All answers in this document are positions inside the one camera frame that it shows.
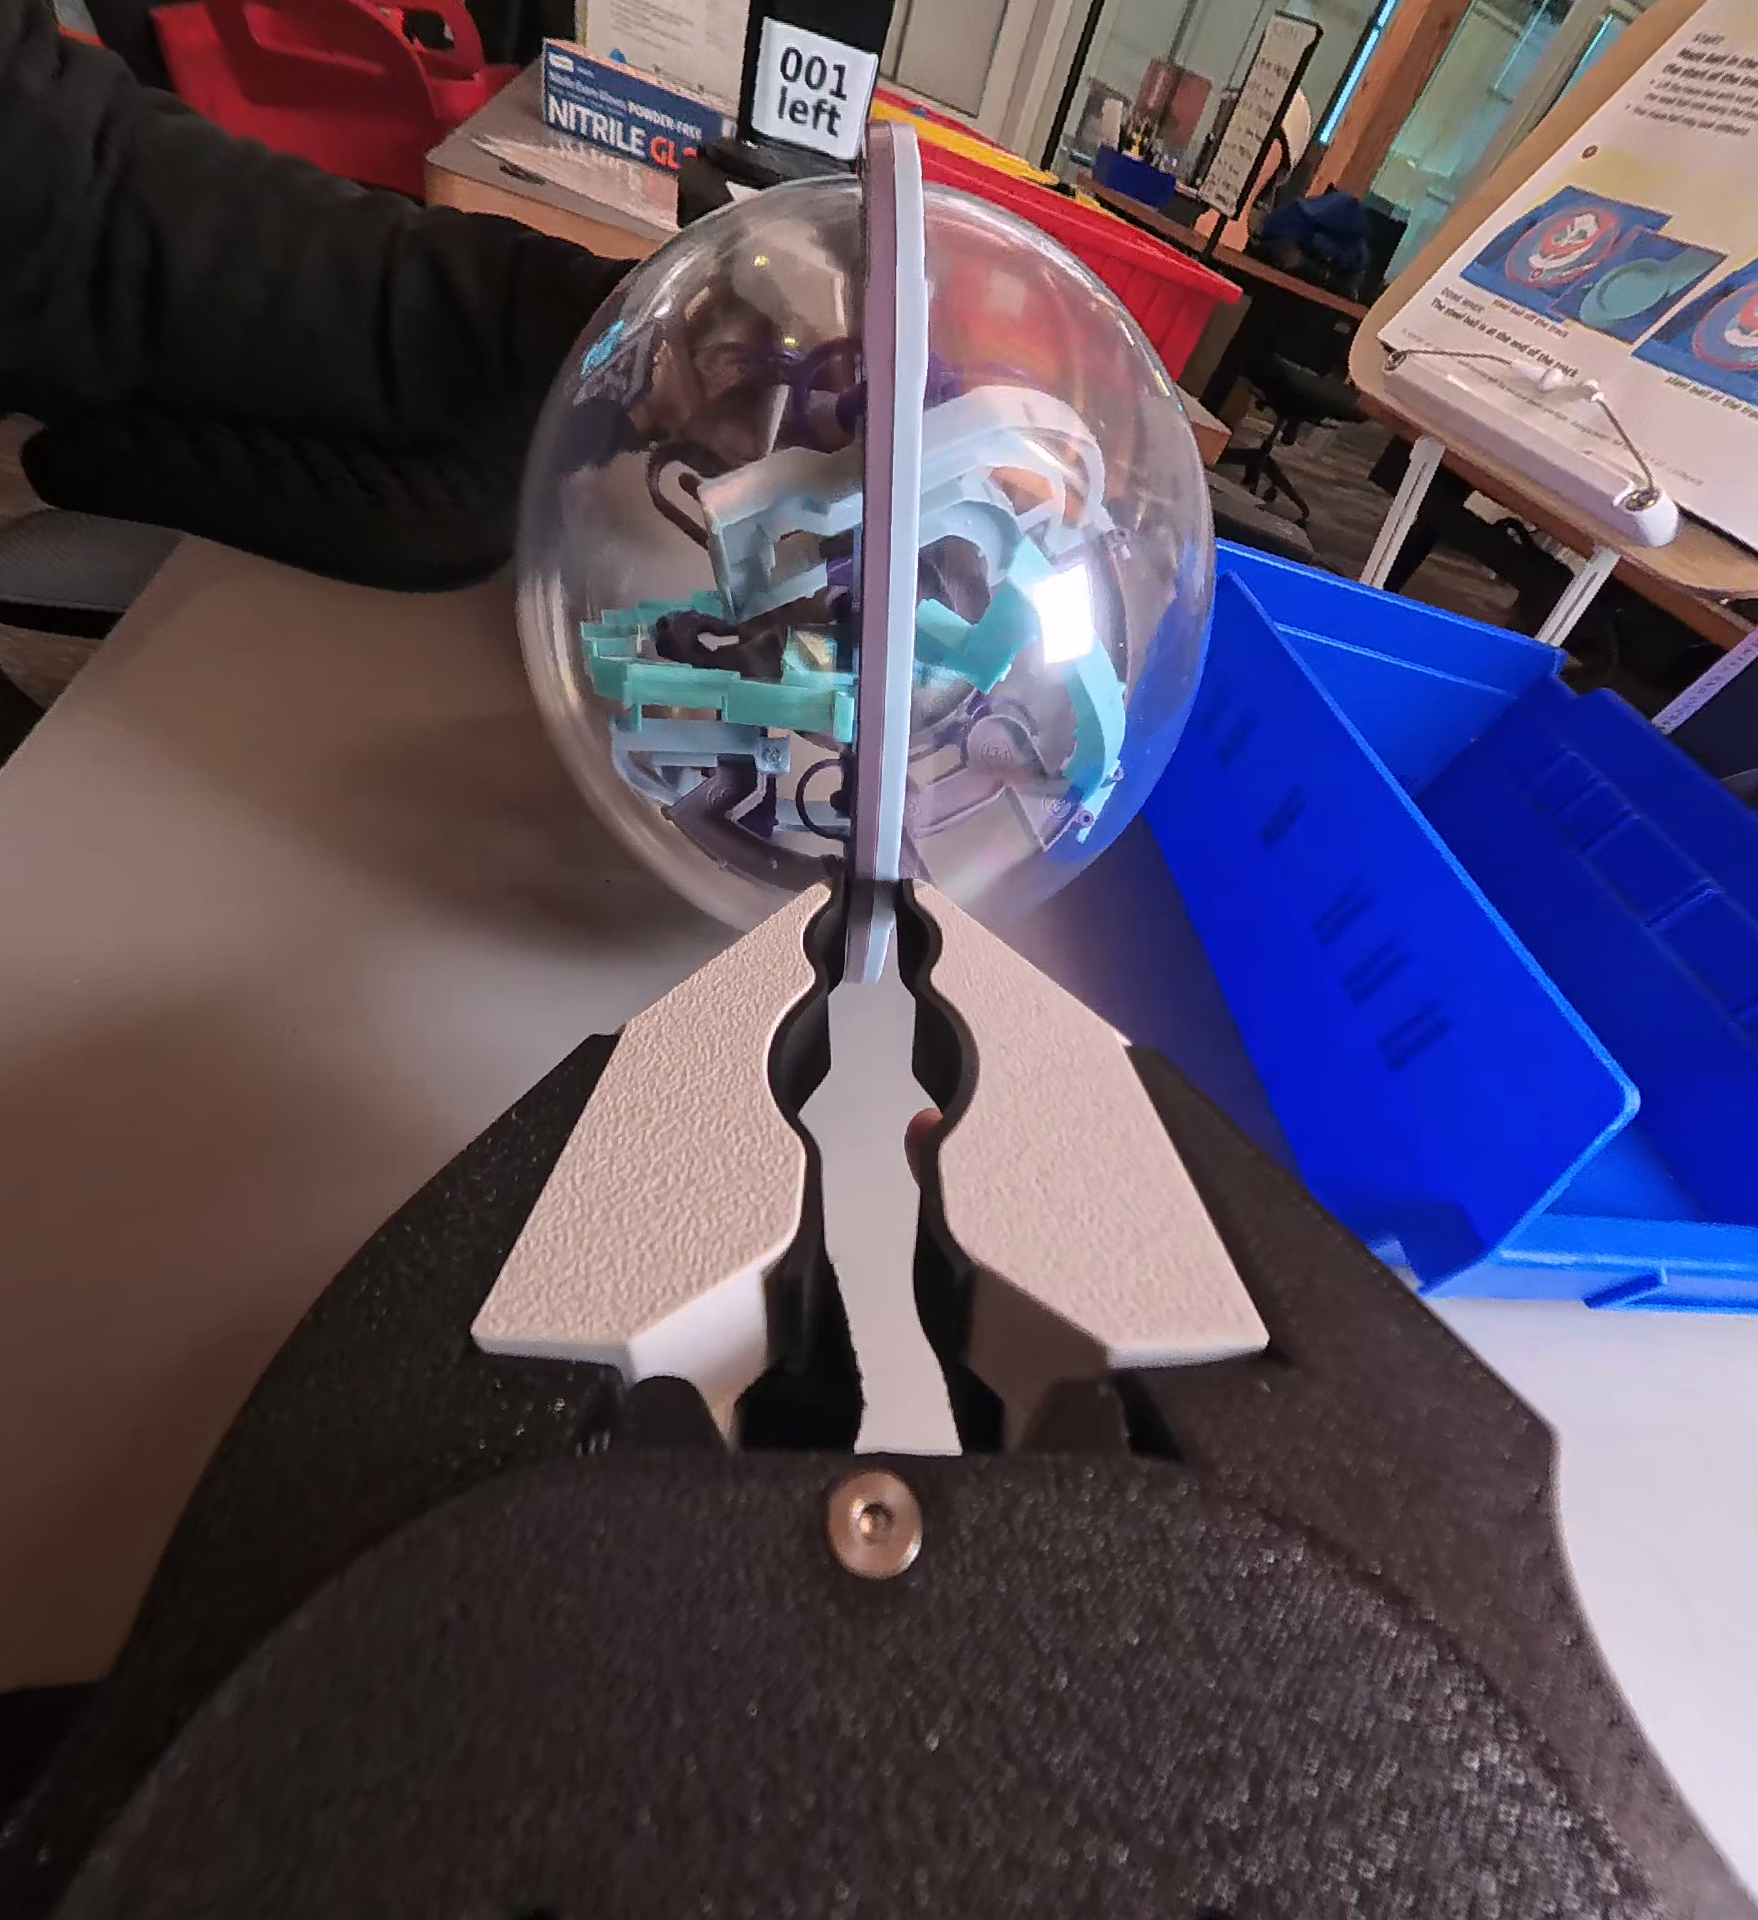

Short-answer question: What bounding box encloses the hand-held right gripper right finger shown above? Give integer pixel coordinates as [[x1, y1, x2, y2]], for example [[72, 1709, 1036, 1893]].
[[903, 881, 1268, 1447]]

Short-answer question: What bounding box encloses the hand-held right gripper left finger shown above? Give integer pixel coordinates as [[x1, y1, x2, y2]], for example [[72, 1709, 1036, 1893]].
[[471, 881, 841, 1450]]

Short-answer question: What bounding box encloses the clear maze ball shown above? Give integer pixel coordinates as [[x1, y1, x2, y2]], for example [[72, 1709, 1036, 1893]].
[[517, 120, 1220, 993]]

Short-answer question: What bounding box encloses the person's left forearm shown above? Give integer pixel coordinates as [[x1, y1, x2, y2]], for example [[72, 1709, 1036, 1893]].
[[0, 0, 642, 597]]

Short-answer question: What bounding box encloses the blue glove box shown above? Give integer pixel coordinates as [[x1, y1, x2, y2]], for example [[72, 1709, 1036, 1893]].
[[538, 40, 709, 179]]

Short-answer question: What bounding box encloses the red plastic bin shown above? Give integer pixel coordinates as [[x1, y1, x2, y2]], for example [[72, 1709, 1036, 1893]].
[[909, 138, 1245, 386]]

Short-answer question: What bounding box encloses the blue plastic bin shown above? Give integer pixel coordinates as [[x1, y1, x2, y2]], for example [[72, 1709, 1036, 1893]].
[[1142, 540, 1758, 1318]]

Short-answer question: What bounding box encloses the small white text board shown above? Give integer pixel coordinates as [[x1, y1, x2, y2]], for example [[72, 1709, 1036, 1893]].
[[1199, 15, 1325, 223]]

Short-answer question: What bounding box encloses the red handled basket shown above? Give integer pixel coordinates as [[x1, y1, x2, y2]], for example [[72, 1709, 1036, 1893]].
[[152, 0, 522, 198]]

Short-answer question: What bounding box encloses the wooden support post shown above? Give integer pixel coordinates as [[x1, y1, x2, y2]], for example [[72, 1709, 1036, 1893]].
[[1307, 0, 1476, 198]]

